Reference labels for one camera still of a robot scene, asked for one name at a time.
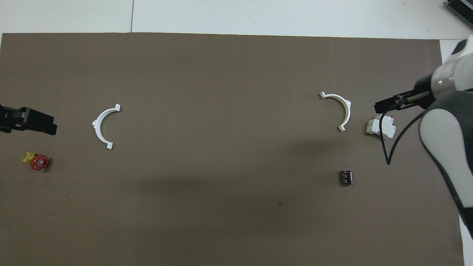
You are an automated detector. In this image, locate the grey ribbed device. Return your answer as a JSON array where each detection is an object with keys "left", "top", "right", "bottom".
[{"left": 445, "top": 0, "right": 473, "bottom": 28}]

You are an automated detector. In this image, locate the red handwheel yellow valve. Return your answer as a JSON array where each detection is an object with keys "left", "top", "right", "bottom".
[{"left": 23, "top": 151, "right": 50, "bottom": 171}]

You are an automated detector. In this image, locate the white circuit breaker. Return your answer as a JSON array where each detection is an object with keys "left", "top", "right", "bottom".
[{"left": 366, "top": 114, "right": 397, "bottom": 140}]

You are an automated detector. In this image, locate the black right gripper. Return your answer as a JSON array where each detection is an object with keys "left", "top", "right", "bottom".
[{"left": 374, "top": 74, "right": 436, "bottom": 113}]

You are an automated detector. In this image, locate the white half-ring pipe clamp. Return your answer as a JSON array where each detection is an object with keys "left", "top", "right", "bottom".
[
  {"left": 92, "top": 104, "right": 121, "bottom": 150},
  {"left": 320, "top": 91, "right": 352, "bottom": 133}
]

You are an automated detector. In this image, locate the brown table mat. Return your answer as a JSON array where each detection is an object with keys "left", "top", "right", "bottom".
[{"left": 0, "top": 33, "right": 465, "bottom": 266}]

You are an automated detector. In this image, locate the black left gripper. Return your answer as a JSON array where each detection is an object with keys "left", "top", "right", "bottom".
[{"left": 0, "top": 105, "right": 58, "bottom": 135}]

